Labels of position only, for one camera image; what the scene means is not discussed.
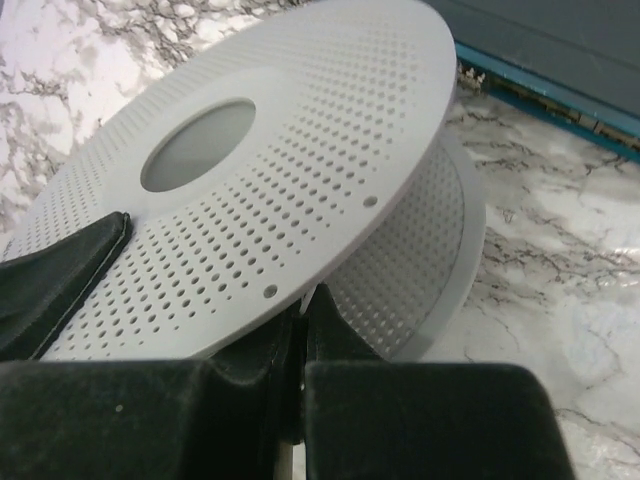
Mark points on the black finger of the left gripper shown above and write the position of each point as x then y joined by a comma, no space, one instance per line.
40,292

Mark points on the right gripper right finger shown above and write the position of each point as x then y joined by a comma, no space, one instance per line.
367,418

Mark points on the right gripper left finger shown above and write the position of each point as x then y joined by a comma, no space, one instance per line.
216,418

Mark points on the white cable spool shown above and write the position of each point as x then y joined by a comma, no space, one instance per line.
308,150

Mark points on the dark blue network switch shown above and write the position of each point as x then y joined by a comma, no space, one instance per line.
574,64

